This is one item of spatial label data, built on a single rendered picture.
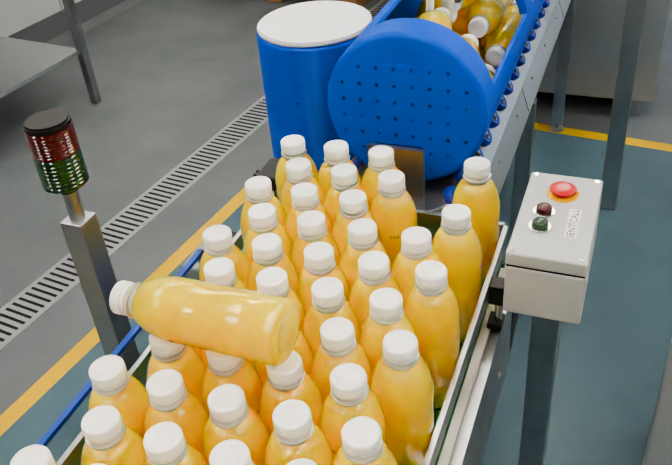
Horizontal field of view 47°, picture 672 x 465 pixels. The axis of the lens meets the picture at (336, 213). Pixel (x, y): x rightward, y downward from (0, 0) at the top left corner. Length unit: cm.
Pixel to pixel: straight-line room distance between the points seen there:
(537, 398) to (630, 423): 104
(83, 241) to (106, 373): 33
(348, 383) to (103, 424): 25
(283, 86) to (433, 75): 64
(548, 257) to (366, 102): 50
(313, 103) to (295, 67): 10
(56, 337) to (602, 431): 171
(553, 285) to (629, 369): 144
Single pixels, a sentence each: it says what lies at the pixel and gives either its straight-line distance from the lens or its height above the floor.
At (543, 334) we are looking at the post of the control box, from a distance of 119.
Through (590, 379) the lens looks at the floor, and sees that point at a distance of 239.
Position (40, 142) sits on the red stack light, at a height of 124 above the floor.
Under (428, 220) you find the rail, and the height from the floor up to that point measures 97.
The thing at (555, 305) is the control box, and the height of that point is 103.
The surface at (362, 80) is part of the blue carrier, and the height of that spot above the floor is 114.
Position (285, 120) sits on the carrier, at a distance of 191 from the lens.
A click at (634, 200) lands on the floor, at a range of 314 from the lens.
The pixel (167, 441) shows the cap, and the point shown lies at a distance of 81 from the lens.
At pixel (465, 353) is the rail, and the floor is 98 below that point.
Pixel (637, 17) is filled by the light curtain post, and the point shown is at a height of 74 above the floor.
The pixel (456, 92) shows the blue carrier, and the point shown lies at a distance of 130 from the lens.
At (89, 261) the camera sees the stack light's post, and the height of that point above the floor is 104.
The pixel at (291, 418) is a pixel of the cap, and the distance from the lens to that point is 80.
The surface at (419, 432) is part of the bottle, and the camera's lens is 92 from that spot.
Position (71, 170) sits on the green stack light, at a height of 119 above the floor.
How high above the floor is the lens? 171
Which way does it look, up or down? 35 degrees down
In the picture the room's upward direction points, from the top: 5 degrees counter-clockwise
